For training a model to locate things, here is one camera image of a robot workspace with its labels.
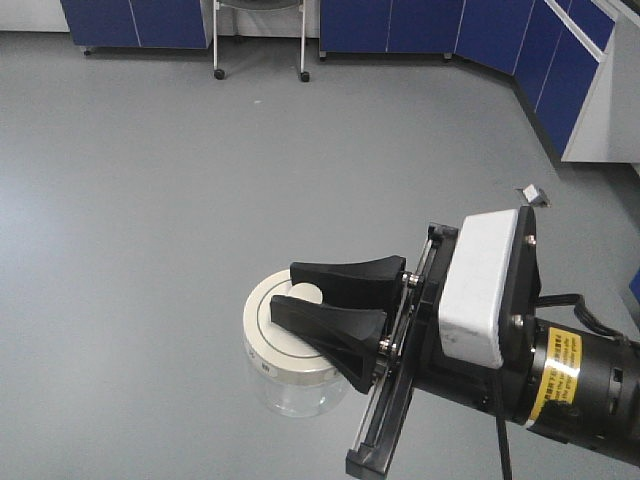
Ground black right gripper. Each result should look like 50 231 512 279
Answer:
270 206 540 475

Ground glass jar with white lid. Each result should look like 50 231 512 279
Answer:
243 269 349 418

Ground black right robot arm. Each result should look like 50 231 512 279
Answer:
270 206 639 479

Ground small grey floor object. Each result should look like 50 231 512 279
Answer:
515 184 551 208

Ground metal chair on castors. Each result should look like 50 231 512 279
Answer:
212 0 311 83

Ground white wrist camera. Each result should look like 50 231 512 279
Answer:
438 209 518 370

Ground blue wall cabinets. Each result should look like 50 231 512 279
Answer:
61 1 639 163

